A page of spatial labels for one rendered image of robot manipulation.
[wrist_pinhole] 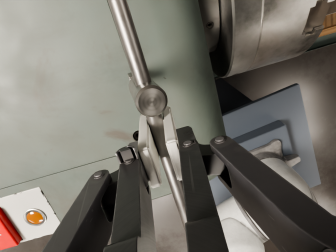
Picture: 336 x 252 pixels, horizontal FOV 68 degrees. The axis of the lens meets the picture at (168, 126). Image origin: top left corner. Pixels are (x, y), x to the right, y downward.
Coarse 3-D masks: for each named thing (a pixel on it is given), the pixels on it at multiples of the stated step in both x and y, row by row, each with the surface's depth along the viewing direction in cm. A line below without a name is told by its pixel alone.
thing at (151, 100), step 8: (152, 80) 19; (136, 88) 17; (144, 88) 16; (152, 88) 16; (160, 88) 16; (136, 96) 16; (144, 96) 16; (152, 96) 16; (160, 96) 16; (136, 104) 16; (144, 104) 16; (152, 104) 17; (160, 104) 17; (144, 112) 17; (152, 112) 17; (160, 112) 17
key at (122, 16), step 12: (108, 0) 16; (120, 0) 16; (120, 12) 16; (120, 24) 16; (132, 24) 16; (120, 36) 16; (132, 36) 16; (132, 48) 17; (132, 60) 17; (144, 60) 17; (132, 72) 17; (144, 72) 17; (156, 120) 19; (156, 132) 19; (156, 144) 20; (168, 156) 20; (168, 168) 20; (168, 180) 20; (180, 180) 20; (180, 192) 20; (180, 204) 20; (180, 216) 21
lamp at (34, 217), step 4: (32, 212) 33; (36, 212) 33; (28, 216) 33; (32, 216) 33; (36, 216) 33; (40, 216) 33; (28, 220) 33; (32, 220) 33; (36, 220) 33; (40, 220) 33
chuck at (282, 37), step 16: (272, 0) 28; (288, 0) 28; (304, 0) 28; (272, 16) 29; (288, 16) 29; (304, 16) 30; (272, 32) 31; (288, 32) 31; (304, 32) 32; (320, 32) 33; (272, 48) 34; (288, 48) 35; (304, 48) 36; (256, 64) 37
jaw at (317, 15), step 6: (318, 0) 29; (324, 0) 30; (318, 6) 30; (324, 6) 30; (330, 6) 32; (312, 12) 31; (318, 12) 31; (324, 12) 31; (330, 12) 33; (312, 18) 31; (318, 18) 32; (324, 18) 32; (306, 24) 32; (312, 24) 32; (318, 24) 32; (306, 30) 33
